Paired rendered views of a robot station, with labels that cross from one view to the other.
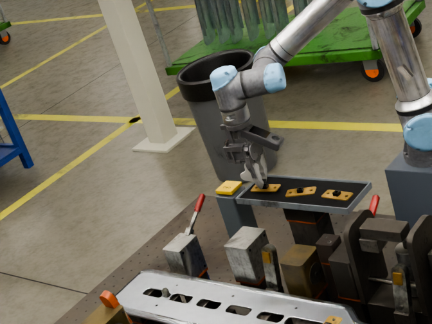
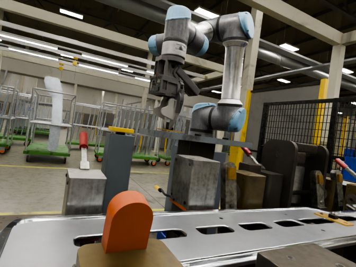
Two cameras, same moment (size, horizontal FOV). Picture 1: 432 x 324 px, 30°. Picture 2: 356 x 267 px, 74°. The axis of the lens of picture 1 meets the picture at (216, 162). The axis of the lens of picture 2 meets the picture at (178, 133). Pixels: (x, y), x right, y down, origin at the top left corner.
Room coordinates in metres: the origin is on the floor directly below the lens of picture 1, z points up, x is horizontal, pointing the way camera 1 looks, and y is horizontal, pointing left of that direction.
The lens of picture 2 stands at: (1.79, 0.58, 1.17)
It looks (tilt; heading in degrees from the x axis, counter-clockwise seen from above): 0 degrees down; 288
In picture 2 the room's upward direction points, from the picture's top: 8 degrees clockwise
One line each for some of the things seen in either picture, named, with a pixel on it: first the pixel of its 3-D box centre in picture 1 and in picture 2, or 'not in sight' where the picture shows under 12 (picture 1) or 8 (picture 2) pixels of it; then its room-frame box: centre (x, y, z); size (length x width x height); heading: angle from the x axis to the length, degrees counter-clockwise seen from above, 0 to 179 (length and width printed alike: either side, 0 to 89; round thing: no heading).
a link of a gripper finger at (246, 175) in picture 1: (250, 176); (168, 113); (2.04, -0.08, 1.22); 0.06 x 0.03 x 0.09; 54
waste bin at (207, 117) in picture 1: (231, 117); not in sight; (4.68, -0.18, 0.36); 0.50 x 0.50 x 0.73
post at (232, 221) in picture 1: (250, 252); (110, 210); (2.16, -0.01, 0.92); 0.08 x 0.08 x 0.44; 46
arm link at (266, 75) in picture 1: (263, 78); (189, 41); (2.05, -0.19, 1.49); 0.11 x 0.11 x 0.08; 74
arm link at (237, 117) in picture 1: (234, 114); (174, 52); (2.05, -0.09, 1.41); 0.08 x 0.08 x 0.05
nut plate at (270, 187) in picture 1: (265, 186); (169, 128); (2.04, -0.11, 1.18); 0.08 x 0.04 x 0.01; 54
